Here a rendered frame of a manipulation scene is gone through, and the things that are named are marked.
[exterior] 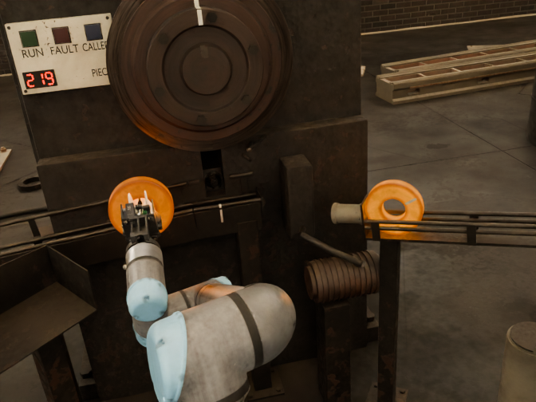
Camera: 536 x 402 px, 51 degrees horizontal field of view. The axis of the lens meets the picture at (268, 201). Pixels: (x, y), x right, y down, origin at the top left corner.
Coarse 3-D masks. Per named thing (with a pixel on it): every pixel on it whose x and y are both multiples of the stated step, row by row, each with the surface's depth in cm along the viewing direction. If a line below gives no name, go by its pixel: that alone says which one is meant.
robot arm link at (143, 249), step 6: (132, 246) 115; (138, 246) 115; (144, 246) 115; (150, 246) 115; (156, 246) 116; (132, 252) 114; (138, 252) 113; (144, 252) 113; (150, 252) 114; (156, 252) 115; (126, 258) 115; (132, 258) 113; (162, 258) 116; (126, 264) 116
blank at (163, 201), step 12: (132, 180) 131; (144, 180) 131; (156, 180) 134; (120, 192) 131; (132, 192) 131; (156, 192) 133; (168, 192) 134; (108, 204) 132; (156, 204) 134; (168, 204) 135; (120, 216) 133; (168, 216) 136; (120, 228) 134
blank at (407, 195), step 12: (396, 180) 149; (372, 192) 150; (384, 192) 149; (396, 192) 148; (408, 192) 147; (372, 204) 152; (408, 204) 148; (420, 204) 147; (372, 216) 154; (384, 216) 153; (396, 216) 154; (408, 216) 150; (420, 216) 148
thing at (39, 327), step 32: (32, 256) 142; (64, 256) 138; (0, 288) 138; (32, 288) 144; (64, 288) 145; (0, 320) 137; (32, 320) 136; (64, 320) 134; (0, 352) 127; (32, 352) 126; (64, 352) 140; (64, 384) 143
